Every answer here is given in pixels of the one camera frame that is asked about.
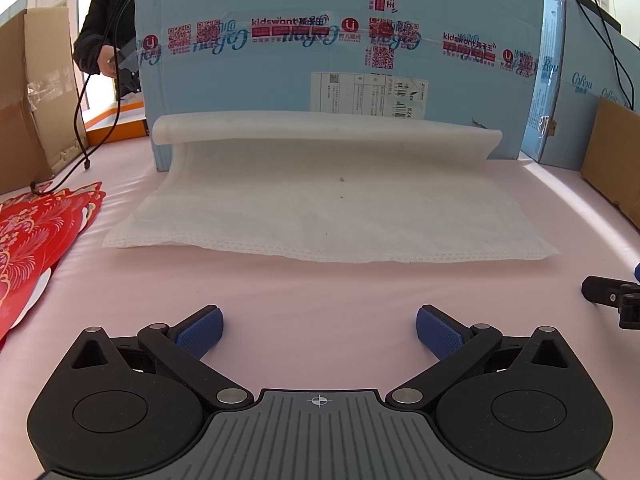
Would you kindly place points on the small blue cardboard box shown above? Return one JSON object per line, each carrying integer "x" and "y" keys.
{"x": 565, "y": 85}

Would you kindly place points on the black metal bar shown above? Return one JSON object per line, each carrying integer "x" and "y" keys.
{"x": 590, "y": 0}

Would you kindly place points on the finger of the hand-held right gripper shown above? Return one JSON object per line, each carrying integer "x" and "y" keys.
{"x": 602, "y": 291}

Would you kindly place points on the white non-woven shopping bag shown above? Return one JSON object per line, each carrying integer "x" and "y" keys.
{"x": 325, "y": 200}

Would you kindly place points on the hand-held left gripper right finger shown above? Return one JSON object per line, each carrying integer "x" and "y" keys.
{"x": 440, "y": 332}

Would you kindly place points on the worn brown cardboard box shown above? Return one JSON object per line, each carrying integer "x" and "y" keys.
{"x": 30, "y": 110}

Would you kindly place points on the pile of red floral paper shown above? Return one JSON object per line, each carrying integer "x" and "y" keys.
{"x": 35, "y": 240}

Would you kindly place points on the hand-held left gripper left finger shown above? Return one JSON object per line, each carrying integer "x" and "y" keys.
{"x": 202, "y": 331}

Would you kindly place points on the orange and white box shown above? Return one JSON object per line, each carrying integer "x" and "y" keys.
{"x": 120, "y": 127}

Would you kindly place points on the large blue cardboard box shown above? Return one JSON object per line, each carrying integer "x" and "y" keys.
{"x": 250, "y": 85}

